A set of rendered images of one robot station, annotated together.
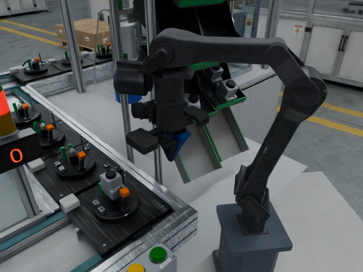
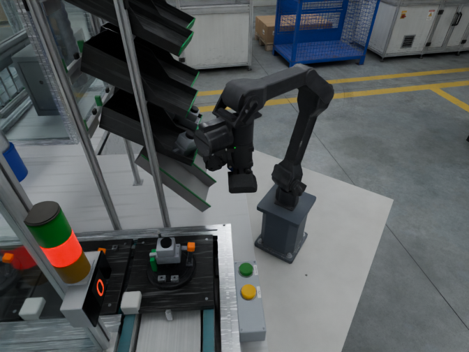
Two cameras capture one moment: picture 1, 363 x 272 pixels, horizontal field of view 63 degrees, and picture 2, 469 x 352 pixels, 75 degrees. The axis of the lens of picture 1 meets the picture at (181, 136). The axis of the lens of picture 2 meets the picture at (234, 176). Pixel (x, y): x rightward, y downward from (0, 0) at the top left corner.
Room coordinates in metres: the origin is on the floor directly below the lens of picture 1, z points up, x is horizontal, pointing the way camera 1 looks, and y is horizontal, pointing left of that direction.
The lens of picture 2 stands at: (0.18, 0.47, 1.74)
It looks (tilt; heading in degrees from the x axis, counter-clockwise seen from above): 40 degrees down; 310
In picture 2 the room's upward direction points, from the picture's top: straight up
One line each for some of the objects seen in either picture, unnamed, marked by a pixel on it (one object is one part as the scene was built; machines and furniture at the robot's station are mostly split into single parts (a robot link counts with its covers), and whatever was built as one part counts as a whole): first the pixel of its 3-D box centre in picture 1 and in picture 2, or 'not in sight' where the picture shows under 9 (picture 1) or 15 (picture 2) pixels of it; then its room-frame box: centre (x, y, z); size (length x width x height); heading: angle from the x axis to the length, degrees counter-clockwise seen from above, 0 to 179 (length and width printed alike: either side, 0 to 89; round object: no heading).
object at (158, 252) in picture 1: (158, 255); (246, 269); (0.48, 0.06, 0.96); 0.04 x 0.04 x 0.02
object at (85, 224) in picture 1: (116, 208); (172, 270); (0.64, 0.20, 0.96); 0.24 x 0.24 x 0.02; 44
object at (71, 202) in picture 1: (70, 204); (131, 302); (0.65, 0.34, 0.97); 0.05 x 0.05 x 0.04; 44
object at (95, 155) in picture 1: (73, 157); (77, 265); (0.83, 0.37, 1.01); 0.24 x 0.24 x 0.13; 44
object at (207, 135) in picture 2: (146, 67); (225, 121); (0.54, 0.07, 1.43); 0.12 x 0.08 x 0.11; 78
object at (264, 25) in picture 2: not in sight; (291, 31); (3.24, -4.88, 0.20); 1.20 x 0.80 x 0.41; 52
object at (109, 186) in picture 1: (109, 181); (164, 249); (0.65, 0.20, 1.06); 0.08 x 0.04 x 0.07; 44
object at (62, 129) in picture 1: (44, 131); not in sight; (1.01, 0.54, 1.01); 0.24 x 0.24 x 0.13; 44
